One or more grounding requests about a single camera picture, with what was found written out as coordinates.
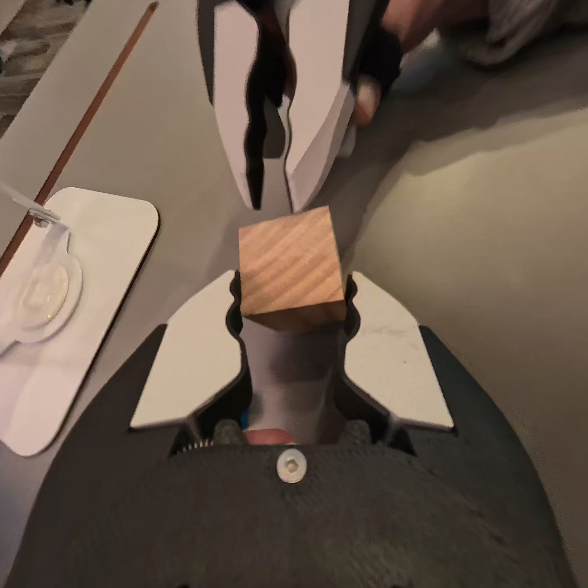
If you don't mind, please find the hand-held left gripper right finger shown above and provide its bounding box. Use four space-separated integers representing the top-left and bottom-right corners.
337 271 456 444

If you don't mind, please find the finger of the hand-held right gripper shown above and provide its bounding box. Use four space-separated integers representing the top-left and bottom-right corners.
198 0 268 211
277 0 356 213

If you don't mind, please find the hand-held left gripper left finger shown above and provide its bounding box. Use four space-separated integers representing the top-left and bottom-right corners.
130 269 254 444

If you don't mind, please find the wooden cube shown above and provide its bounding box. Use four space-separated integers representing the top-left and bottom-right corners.
238 206 346 332

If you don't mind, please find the person's right hand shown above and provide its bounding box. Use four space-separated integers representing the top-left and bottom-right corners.
355 0 488 127

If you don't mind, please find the white desk stand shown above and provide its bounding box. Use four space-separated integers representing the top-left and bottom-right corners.
0 181 160 458

